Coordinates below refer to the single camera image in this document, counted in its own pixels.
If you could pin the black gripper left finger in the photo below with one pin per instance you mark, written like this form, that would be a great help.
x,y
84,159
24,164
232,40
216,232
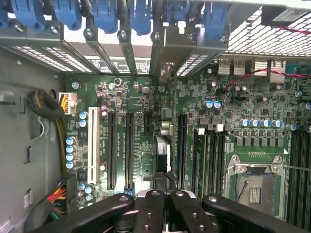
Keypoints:
x,y
150,213

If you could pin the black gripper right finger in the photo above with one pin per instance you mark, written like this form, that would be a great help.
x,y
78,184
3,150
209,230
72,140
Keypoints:
x,y
189,211

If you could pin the green ram stick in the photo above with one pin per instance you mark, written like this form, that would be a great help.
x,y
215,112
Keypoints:
x,y
199,165

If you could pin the black ram slot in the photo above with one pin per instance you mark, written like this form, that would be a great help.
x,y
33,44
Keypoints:
x,y
210,165
216,165
221,165

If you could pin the long black expansion slot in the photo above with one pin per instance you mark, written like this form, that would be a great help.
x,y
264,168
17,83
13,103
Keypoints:
x,y
130,150
182,150
112,150

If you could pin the cpu socket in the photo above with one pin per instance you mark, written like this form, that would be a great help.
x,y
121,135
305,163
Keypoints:
x,y
255,189

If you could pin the white expansion slot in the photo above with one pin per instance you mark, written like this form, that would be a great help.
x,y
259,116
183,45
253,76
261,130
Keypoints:
x,y
93,145

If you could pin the short black expansion slot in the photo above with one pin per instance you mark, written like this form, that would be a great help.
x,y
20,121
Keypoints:
x,y
147,123

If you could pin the green motherboard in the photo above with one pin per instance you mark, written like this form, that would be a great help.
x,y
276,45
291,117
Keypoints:
x,y
145,97

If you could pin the thin metal locking lever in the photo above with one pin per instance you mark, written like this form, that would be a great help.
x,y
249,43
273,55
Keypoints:
x,y
298,168

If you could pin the white power connector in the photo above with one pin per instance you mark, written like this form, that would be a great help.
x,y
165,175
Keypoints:
x,y
70,104

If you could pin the vented metal slot cover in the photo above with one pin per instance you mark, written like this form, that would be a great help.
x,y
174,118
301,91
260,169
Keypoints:
x,y
194,63

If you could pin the grey power supply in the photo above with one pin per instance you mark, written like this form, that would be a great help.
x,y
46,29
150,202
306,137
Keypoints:
x,y
14,145

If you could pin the blue slot retention clip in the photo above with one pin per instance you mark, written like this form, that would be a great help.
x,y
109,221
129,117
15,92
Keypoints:
x,y
215,19
105,14
141,15
68,13
179,11
28,12

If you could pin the black pc case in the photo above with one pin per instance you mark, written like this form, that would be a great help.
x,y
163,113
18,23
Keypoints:
x,y
245,14

